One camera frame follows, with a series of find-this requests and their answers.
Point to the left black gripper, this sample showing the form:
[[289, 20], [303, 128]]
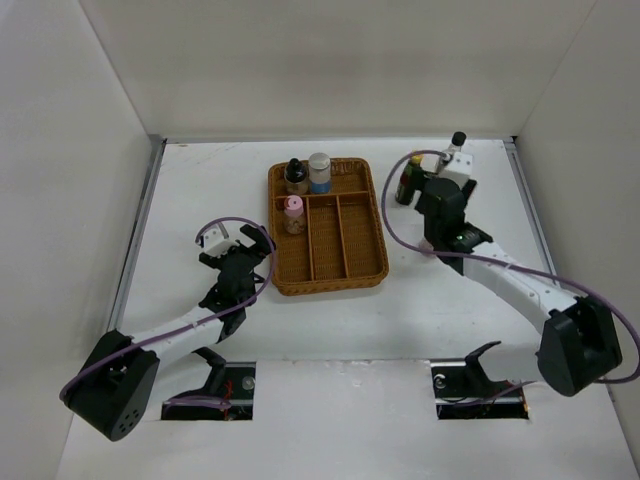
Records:
[[254, 236]]

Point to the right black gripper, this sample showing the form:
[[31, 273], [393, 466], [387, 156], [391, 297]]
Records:
[[467, 189]]

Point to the green red sauce bottle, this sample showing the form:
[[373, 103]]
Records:
[[410, 180]]

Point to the pink cap spice jar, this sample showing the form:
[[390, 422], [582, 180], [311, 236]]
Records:
[[294, 215]]

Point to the black cap spice bottle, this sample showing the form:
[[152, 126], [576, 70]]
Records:
[[296, 177]]

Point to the grey lid blue label jar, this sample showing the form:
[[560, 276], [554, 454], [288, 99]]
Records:
[[319, 169]]

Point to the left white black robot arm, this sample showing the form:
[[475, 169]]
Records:
[[114, 386]]

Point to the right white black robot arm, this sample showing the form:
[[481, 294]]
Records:
[[578, 340]]

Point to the tall black cap glass bottle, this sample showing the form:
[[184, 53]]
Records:
[[458, 139]]

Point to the brown wicker divided tray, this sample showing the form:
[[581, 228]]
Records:
[[342, 245]]

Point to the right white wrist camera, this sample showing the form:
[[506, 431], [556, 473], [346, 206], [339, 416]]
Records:
[[458, 169]]

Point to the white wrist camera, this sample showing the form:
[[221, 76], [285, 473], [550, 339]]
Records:
[[458, 169], [215, 240]]

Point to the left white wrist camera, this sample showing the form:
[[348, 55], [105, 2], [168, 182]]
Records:
[[215, 240]]

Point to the right metal table rail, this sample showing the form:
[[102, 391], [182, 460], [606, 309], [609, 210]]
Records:
[[512, 153]]

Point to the metal table rail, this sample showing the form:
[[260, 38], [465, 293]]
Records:
[[512, 153], [116, 312]]

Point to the left metal table rail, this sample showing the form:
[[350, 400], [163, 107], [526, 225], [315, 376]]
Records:
[[116, 312]]

